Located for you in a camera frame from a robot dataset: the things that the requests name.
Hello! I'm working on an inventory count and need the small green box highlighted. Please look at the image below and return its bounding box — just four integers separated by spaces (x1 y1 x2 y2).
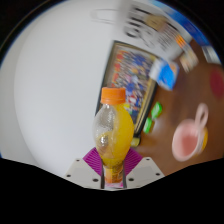
150 101 164 120
143 117 154 135

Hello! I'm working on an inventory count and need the framed group photo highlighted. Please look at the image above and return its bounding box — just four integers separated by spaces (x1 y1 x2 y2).
95 40 160 148

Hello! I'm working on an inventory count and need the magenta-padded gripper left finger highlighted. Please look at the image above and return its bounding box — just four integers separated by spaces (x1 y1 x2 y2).
63 147 106 190

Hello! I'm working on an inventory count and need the blue tissue pack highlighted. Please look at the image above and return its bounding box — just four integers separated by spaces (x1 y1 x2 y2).
148 58 180 92

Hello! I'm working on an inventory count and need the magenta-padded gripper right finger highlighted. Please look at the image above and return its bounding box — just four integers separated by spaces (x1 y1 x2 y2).
123 148 165 189

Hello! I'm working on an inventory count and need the white remote control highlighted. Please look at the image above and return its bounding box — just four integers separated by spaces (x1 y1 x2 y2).
200 44 222 65

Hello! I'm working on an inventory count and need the orange-capped juice bottle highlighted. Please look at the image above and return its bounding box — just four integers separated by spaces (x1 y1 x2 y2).
92 87 135 184

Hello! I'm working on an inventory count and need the white printed paper gift bag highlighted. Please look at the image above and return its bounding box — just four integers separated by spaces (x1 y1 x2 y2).
91 1 188 61

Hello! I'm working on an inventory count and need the pink mug with yellow print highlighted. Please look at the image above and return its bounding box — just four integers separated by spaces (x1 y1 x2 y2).
171 102 210 163

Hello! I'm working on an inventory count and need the flat round red coaster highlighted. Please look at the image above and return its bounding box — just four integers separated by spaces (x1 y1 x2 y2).
209 68 224 98

